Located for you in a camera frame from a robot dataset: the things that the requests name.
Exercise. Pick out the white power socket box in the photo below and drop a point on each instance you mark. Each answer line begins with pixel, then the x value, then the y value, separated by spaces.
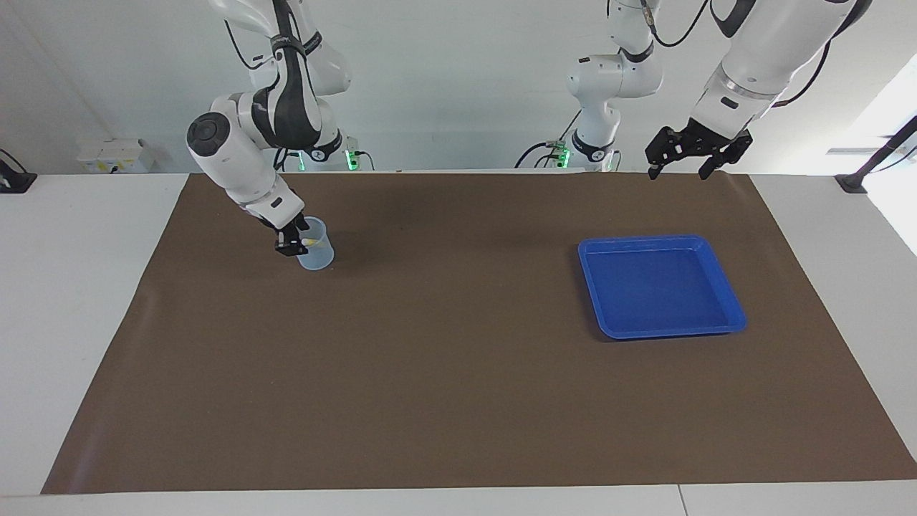
pixel 114 158

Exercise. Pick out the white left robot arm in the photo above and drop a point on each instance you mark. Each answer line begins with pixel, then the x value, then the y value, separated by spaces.
pixel 759 57

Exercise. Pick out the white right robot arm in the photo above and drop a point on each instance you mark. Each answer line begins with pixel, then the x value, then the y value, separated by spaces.
pixel 236 158

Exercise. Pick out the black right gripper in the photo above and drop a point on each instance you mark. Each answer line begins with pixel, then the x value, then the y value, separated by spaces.
pixel 289 229

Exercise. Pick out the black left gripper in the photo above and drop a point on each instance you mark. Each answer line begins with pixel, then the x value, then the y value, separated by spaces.
pixel 706 137

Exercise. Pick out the brown table mat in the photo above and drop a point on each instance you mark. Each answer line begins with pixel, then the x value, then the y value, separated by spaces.
pixel 458 394

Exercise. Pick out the blue plastic tray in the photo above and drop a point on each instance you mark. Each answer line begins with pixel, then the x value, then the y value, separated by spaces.
pixel 659 287

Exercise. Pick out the black stand with angled pole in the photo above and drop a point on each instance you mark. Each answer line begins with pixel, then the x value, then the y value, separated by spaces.
pixel 852 183

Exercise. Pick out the translucent plastic cup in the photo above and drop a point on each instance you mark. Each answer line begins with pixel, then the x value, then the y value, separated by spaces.
pixel 319 259

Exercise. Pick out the small black stand base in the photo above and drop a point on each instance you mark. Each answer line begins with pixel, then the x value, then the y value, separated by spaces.
pixel 14 180

